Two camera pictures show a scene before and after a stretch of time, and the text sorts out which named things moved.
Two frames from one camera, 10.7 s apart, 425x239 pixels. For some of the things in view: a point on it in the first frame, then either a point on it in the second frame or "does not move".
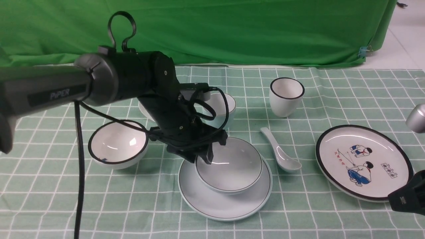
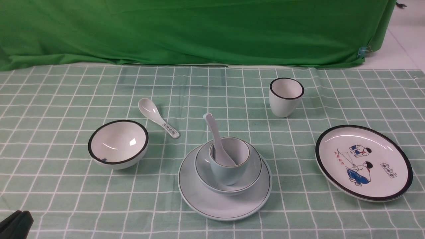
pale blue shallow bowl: [236, 166] does not move
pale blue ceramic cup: [218, 101] to [238, 151]
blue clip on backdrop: [362, 51] does not move
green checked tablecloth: [285, 111] does not move
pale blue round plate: [225, 207] does not move
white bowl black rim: [115, 145] does not move
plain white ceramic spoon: [284, 162] to [221, 157]
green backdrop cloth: [337, 33] does not move
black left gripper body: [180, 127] to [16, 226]
